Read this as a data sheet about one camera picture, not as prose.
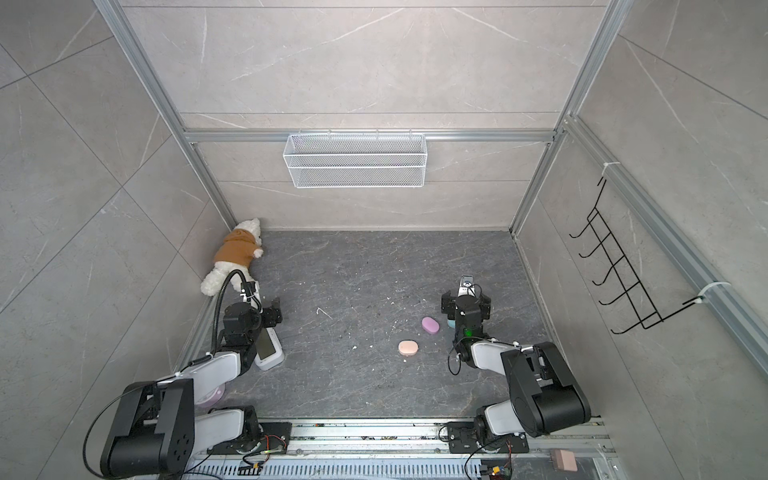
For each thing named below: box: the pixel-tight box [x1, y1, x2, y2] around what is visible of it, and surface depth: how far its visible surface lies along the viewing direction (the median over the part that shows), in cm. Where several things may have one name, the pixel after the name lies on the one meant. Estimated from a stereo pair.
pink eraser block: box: [554, 448, 578, 472], surface depth 70 cm
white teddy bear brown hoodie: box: [200, 218, 263, 297], surface depth 106 cm
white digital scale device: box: [254, 327, 285, 371], surface depth 86 cm
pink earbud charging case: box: [398, 340, 419, 356], surface depth 89 cm
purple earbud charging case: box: [421, 316, 440, 334], surface depth 94 cm
